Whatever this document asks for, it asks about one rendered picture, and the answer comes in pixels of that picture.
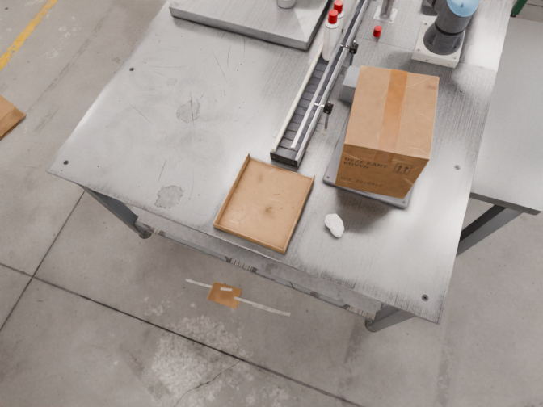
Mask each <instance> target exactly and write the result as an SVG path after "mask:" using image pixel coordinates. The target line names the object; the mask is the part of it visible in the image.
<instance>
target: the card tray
mask: <svg viewBox="0 0 543 407"><path fill-rule="evenodd" d="M314 180H315V174H314V176H313V178H310V177H307V176H304V175H302V174H298V173H295V172H292V171H290V170H286V169H283V168H280V167H278V166H274V165H271V164H268V163H266V162H261V161H259V160H256V159H254V158H251V157H250V153H249V152H248V154H247V155H246V158H245V160H244V162H243V163H242V166H241V168H240V170H239V171H238V174H237V176H236V178H235V180H234V182H233V184H232V186H231V188H230V189H229V192H228V194H227V196H226V197H225V200H224V202H223V204H222V205H221V208H220V210H219V212H218V213H217V216H216V218H215V220H214V222H213V225H214V227H215V228H217V229H220V230H223V231H225V232H227V233H231V234H233V235H236V236H238V237H241V238H244V239H247V240H248V241H252V242H254V243H257V244H259V245H263V246H265V247H267V248H269V249H272V250H275V251H278V252H280V253H282V254H284V253H285V251H286V249H287V247H288V244H289V241H290V239H291V236H292V235H293V231H294V229H295V227H296V225H297V222H298V219H299V217H300V214H301V212H302V209H303V207H304V205H305V201H306V200H307V197H308V195H309V192H310V190H311V187H312V186H313V183H314Z"/></svg>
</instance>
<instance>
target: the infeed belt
mask: <svg viewBox="0 0 543 407"><path fill-rule="evenodd" d="M364 1H365V0H360V4H359V6H358V7H357V10H356V12H355V14H354V17H353V20H352V21H351V24H350V26H349V28H348V29H347V33H346V35H345V36H344V39H343V42H342V44H346V43H347V39H348V37H349V36H350V34H351V30H352V28H353V26H354V24H355V22H356V19H357V17H358V15H359V13H360V10H361V8H362V6H363V4H364ZM343 49H344V48H342V47H340V48H339V50H338V52H337V55H336V57H335V59H334V62H333V64H332V66H331V67H330V71H329V73H328V74H327V77H326V80H325V81H324V84H323V86H322V88H321V91H320V93H319V95H318V98H317V100H316V102H315V103H318V104H319V103H320V102H321V99H322V96H323V95H324V92H325V90H326V87H327V85H328V83H329V81H330V78H331V76H332V74H333V72H334V70H335V66H336V65H337V63H338V61H339V58H340V56H341V54H342V51H343ZM328 64H329V61H325V60H323V58H322V54H321V56H320V57H319V59H318V62H317V64H316V66H315V68H314V71H313V72H312V74H311V76H310V79H309V81H308V83H307V85H306V87H305V90H304V92H303V94H302V96H301V98H300V100H299V103H298V104H297V107H296V109H295V111H294V112H293V116H292V118H291V120H290V121H289V123H288V127H287V128H286V130H285V132H284V135H283V136H282V139H281V141H280V143H279V145H278V147H277V149H276V151H275V152H273V154H275V155H278V156H281V157H285V158H287V159H290V160H293V161H294V160H295V158H296V156H297V153H298V151H299V149H300V147H301V144H302V142H303V140H304V138H305V135H306V133H307V131H308V129H309V126H310V124H311V122H312V119H313V117H314V115H315V112H316V110H317V109H318V107H315V106H314V107H313V109H312V111H311V113H310V115H309V118H308V119H307V122H306V124H305V126H304V129H303V131H302V133H301V136H300V138H299V140H298V142H297V145H296V147H295V149H294V150H292V149H291V146H292V143H293V141H294V139H295V136H296V134H297V132H298V130H299V127H300V126H301V123H302V121H303V119H304V117H305V114H306V112H307V110H308V108H309V105H310V103H311V101H312V99H313V97H314V94H315V92H316V90H317V88H318V85H319V83H320V81H321V80H322V76H323V74H324V73H325V70H326V67H327V66H328Z"/></svg>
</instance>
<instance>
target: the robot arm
mask: <svg viewBox="0 0 543 407"><path fill-rule="evenodd" d="M426 1H427V2H428V3H429V4H430V5H431V6H432V7H433V8H434V10H435V11H436V12H437V13H438V15H437V17H436V20H435V21H434V23H433V24H432V25H431V26H430V27H429V28H428V29H427V30H426V31H425V34H424V36H423V44H424V46H425V47H426V49H427V50H429V51H430V52H432V53H434V54H436V55H441V56H447V55H451V54H454V53H455V52H456V51H458V49H459V48H460V46H461V45H462V42H463V37H464V30H465V28H466V26H467V24H468V22H469V20H470V19H471V17H472V15H473V13H474V12H475V11H476V9H477V7H478V3H479V1H480V0H426Z"/></svg>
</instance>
